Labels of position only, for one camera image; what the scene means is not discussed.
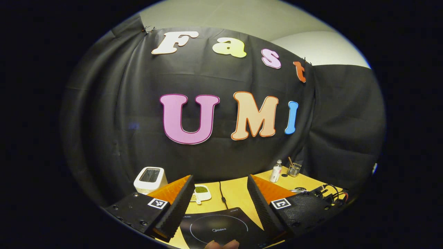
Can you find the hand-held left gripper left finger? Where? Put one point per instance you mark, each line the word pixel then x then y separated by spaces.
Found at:
pixel 181 207

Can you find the black backdrop cloth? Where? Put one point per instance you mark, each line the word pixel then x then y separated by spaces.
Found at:
pixel 121 103

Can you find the clear bottle with white label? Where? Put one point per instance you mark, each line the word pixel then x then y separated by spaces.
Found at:
pixel 276 173

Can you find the wooden stick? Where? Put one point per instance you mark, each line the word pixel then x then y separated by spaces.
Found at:
pixel 290 161

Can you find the clear glass cup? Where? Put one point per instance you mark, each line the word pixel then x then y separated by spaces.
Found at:
pixel 295 170

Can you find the white toaster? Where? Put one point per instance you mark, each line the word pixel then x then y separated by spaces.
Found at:
pixel 150 178

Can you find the black induction cooktop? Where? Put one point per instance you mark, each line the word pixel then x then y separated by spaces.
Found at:
pixel 221 221

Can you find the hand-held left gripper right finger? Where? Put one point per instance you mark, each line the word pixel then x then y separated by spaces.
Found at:
pixel 263 207

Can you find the white divided bean dish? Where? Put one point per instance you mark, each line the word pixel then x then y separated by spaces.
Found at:
pixel 202 193

